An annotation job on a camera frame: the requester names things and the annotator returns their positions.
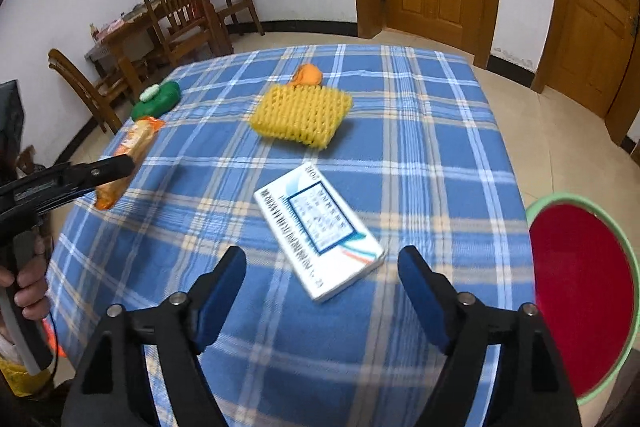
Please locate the orange snack packet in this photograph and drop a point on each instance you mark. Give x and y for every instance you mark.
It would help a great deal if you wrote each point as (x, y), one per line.
(140, 139)

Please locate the yellow foam fruit net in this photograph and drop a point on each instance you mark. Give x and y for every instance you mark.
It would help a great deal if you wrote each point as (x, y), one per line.
(300, 114)

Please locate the white medicine box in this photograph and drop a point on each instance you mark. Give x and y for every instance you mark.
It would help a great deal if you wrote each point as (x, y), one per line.
(320, 227)

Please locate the orange peel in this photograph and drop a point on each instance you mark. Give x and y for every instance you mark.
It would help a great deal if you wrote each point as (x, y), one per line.
(309, 74)

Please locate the green flower-shaped container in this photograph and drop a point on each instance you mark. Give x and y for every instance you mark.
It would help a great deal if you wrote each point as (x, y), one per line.
(165, 99)

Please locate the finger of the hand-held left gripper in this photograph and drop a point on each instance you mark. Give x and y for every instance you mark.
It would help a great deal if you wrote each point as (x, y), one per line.
(100, 172)

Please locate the person's left hand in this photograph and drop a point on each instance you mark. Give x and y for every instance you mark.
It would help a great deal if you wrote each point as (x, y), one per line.
(32, 292)

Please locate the red basin with green rim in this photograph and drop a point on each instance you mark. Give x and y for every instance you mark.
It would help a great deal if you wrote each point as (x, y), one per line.
(580, 287)

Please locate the wooden dining table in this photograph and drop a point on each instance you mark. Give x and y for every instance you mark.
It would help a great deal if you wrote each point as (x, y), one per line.
(125, 34)

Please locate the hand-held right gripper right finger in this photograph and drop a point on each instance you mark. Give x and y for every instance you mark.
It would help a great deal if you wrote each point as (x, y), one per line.
(422, 302)

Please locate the pile of table clutter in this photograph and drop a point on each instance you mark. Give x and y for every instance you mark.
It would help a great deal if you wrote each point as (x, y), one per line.
(112, 27)

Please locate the blue plaid tablecloth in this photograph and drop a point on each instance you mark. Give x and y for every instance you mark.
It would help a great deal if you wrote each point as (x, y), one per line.
(400, 157)

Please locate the person's left forearm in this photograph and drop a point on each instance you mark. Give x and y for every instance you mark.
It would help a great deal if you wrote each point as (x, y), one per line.
(20, 377)

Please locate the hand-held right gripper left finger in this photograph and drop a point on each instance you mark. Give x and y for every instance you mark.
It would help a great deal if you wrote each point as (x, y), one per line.
(220, 302)

